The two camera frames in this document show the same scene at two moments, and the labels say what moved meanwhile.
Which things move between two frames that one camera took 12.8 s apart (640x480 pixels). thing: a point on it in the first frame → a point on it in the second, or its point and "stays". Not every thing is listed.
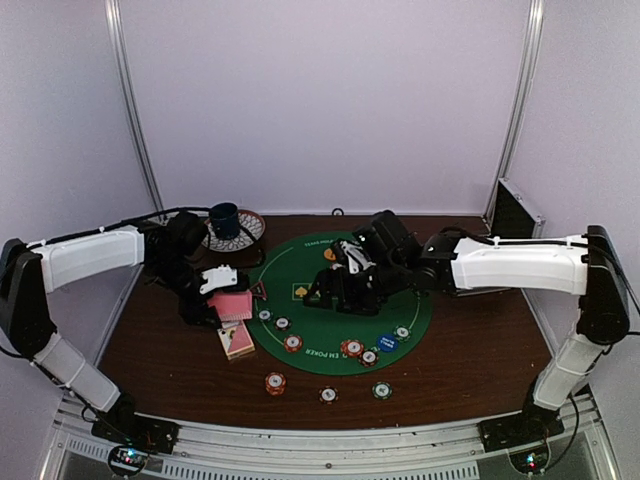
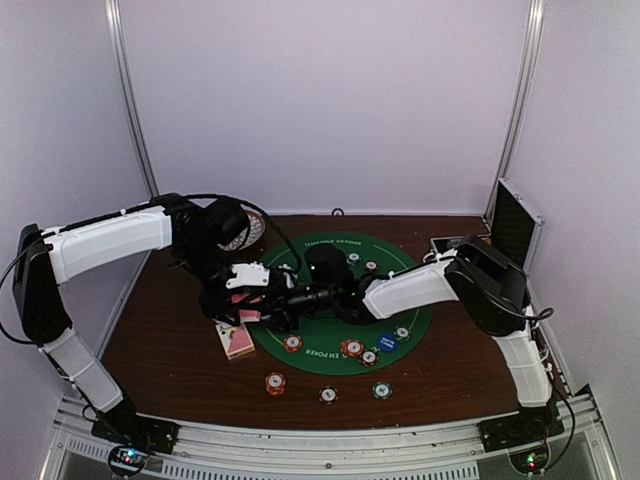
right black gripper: (326, 278) → (283, 315)
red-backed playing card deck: (235, 339) stays
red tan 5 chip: (293, 343) stays
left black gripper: (198, 310) → (219, 304)
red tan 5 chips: (352, 347) stays
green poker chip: (382, 390) stays
